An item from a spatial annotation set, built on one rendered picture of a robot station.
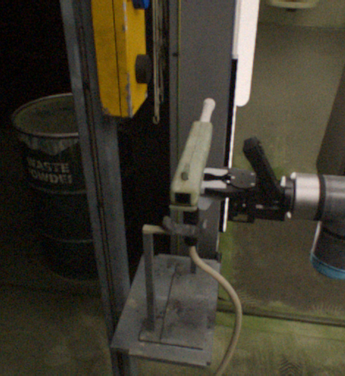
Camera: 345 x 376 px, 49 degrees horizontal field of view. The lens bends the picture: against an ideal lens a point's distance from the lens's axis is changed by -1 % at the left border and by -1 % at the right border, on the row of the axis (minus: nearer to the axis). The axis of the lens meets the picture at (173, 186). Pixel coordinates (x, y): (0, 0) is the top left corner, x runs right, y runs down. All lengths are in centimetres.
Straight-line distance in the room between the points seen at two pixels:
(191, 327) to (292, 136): 209
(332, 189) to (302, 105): 216
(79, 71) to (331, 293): 179
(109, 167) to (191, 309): 41
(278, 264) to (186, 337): 140
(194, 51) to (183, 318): 72
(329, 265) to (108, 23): 61
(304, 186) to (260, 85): 219
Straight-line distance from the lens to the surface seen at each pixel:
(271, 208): 77
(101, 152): 73
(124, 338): 93
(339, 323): 206
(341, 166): 184
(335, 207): 75
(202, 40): 114
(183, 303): 97
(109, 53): 63
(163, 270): 106
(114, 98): 65
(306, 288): 216
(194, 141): 79
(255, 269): 219
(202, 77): 116
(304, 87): 292
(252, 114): 283
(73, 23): 68
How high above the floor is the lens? 153
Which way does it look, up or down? 32 degrees down
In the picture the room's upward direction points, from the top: straight up
